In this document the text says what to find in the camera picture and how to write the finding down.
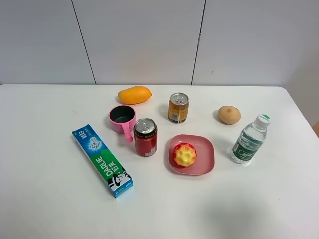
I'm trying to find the orange yellow mango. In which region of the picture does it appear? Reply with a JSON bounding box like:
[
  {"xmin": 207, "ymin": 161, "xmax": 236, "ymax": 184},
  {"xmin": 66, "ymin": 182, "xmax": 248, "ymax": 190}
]
[{"xmin": 118, "ymin": 86, "xmax": 152, "ymax": 105}]

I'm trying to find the clear water bottle green label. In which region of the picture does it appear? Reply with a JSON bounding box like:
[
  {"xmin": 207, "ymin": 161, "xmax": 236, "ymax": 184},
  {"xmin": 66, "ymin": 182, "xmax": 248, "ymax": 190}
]
[{"xmin": 230, "ymin": 114, "xmax": 271, "ymax": 165}]

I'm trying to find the red yellow apple core toy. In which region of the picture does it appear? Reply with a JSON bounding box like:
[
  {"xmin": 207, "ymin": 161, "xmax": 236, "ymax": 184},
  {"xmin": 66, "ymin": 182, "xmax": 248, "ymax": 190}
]
[{"xmin": 172, "ymin": 143, "xmax": 197, "ymax": 167}]

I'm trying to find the red soda can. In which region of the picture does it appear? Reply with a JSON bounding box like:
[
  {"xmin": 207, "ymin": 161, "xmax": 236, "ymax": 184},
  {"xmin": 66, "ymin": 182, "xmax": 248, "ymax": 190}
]
[{"xmin": 133, "ymin": 118, "xmax": 158, "ymax": 157}]

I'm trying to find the pink cup with handle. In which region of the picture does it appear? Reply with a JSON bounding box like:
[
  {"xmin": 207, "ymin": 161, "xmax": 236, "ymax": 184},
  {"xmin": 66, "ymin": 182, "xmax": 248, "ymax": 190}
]
[{"xmin": 109, "ymin": 105, "xmax": 136, "ymax": 143}]

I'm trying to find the orange drink can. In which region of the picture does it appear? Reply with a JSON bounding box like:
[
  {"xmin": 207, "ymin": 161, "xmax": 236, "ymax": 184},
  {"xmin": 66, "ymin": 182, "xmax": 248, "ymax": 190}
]
[{"xmin": 168, "ymin": 92, "xmax": 189, "ymax": 124}]

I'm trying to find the blue green toothpaste box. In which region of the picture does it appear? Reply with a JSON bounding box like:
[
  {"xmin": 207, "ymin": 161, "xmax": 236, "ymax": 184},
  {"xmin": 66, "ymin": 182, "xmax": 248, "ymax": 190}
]
[{"xmin": 72, "ymin": 125, "xmax": 133, "ymax": 198}]

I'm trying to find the pink square plate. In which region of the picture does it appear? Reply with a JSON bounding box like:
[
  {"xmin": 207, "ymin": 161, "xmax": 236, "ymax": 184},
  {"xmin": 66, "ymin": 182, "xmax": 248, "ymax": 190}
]
[{"xmin": 168, "ymin": 134, "xmax": 215, "ymax": 176}]

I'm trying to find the brown round potato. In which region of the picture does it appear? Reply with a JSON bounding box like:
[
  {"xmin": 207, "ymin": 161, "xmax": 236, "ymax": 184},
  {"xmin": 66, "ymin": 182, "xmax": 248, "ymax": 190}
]
[{"xmin": 218, "ymin": 106, "xmax": 241, "ymax": 125}]

